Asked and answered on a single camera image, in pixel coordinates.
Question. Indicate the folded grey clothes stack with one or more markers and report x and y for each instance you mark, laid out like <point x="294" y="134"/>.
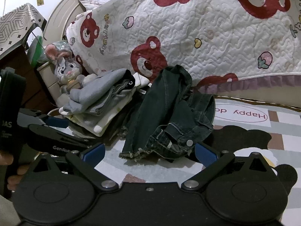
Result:
<point x="95" y="105"/>

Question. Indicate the dark denim jeans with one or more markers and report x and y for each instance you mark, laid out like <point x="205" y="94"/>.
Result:
<point x="171" y="120"/>

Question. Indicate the beige round headboard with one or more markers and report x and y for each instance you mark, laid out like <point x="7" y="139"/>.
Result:
<point x="61" y="17"/>

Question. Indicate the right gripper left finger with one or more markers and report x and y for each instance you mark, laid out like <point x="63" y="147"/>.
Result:
<point x="85" y="162"/>

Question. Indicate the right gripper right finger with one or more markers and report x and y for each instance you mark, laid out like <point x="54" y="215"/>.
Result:
<point x="215" y="162"/>

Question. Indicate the white bear print quilt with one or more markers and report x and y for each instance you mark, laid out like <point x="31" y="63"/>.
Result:
<point x="223" y="44"/>

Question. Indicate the patterned black white box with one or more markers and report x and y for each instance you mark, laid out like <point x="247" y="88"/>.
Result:
<point x="16" y="26"/>

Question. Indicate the grey bunny plush toy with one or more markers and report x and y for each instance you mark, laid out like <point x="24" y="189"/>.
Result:
<point x="67" y="72"/>

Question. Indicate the person left hand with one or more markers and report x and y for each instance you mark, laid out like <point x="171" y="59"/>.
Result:
<point x="17" y="173"/>

